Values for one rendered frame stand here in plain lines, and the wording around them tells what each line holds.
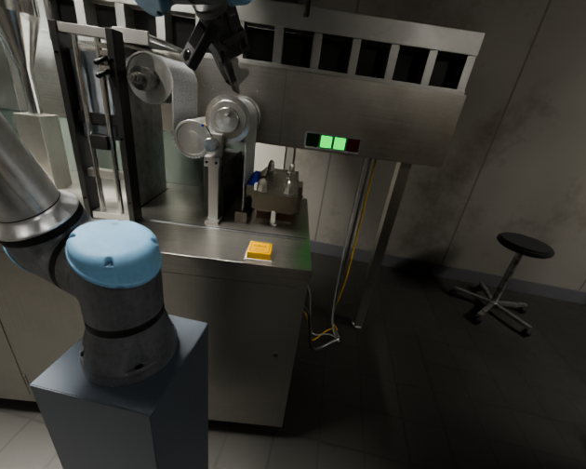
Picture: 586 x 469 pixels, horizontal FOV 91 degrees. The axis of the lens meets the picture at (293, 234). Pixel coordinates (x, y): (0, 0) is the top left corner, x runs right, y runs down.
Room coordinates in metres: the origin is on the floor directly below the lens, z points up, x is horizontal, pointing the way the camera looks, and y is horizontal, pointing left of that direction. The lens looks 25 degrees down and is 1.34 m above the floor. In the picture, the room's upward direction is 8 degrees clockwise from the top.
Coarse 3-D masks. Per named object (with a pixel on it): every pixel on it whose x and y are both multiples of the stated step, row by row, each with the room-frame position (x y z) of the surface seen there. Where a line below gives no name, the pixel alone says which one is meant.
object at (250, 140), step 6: (246, 138) 0.99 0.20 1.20; (252, 138) 1.12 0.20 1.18; (246, 144) 1.00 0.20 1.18; (252, 144) 1.14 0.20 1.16; (246, 150) 1.01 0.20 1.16; (252, 150) 1.15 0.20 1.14; (246, 156) 1.02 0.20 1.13; (252, 156) 1.16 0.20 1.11; (246, 162) 1.02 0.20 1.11; (252, 162) 1.17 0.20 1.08; (246, 168) 1.03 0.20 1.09; (252, 168) 1.18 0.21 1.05; (246, 174) 1.04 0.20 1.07; (252, 174) 1.19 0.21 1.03; (246, 180) 1.05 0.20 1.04
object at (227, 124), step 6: (222, 108) 0.96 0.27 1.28; (228, 108) 0.96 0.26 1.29; (216, 114) 0.96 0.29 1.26; (222, 114) 0.96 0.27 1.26; (234, 114) 0.96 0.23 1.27; (216, 120) 0.96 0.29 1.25; (222, 120) 0.97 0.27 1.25; (228, 120) 0.96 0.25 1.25; (234, 120) 0.96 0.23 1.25; (222, 126) 0.96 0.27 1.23; (228, 126) 0.96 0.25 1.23; (234, 126) 0.96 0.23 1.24; (228, 132) 0.97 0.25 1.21
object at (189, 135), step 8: (184, 120) 0.98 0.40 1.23; (192, 120) 0.98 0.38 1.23; (200, 120) 1.02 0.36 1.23; (176, 128) 0.98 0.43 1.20; (184, 128) 0.99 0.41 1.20; (192, 128) 0.99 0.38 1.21; (200, 128) 0.99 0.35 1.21; (176, 136) 0.98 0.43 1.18; (184, 136) 0.99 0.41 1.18; (192, 136) 0.98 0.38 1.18; (200, 136) 0.99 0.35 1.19; (176, 144) 0.98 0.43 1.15; (184, 144) 0.99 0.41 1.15; (192, 144) 0.98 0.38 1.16; (200, 144) 0.99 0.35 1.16; (184, 152) 0.98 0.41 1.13; (192, 152) 0.99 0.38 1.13; (200, 152) 0.99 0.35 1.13
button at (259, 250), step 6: (252, 246) 0.76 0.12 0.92; (258, 246) 0.77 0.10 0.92; (264, 246) 0.77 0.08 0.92; (270, 246) 0.78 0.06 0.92; (246, 252) 0.73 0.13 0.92; (252, 252) 0.73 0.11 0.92; (258, 252) 0.73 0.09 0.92; (264, 252) 0.73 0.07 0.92; (270, 252) 0.74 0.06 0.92; (252, 258) 0.73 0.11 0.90; (258, 258) 0.73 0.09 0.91; (264, 258) 0.73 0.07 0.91; (270, 258) 0.73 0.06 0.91
